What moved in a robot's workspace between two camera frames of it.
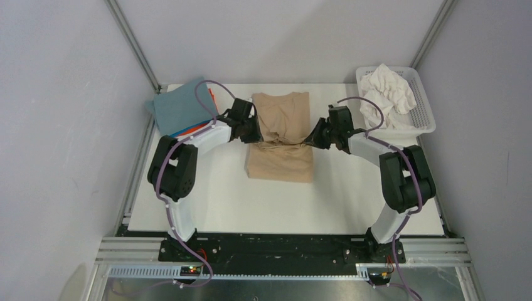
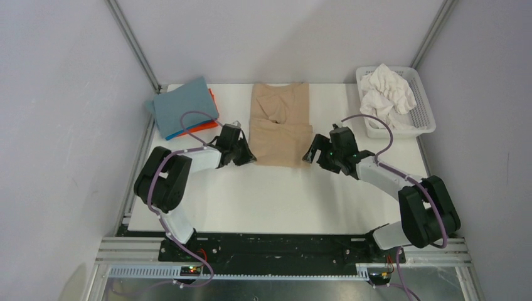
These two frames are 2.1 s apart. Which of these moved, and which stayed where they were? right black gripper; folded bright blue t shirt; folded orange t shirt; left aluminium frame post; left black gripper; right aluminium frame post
Moved: right black gripper; left black gripper
Stayed: right aluminium frame post; folded orange t shirt; folded bright blue t shirt; left aluminium frame post
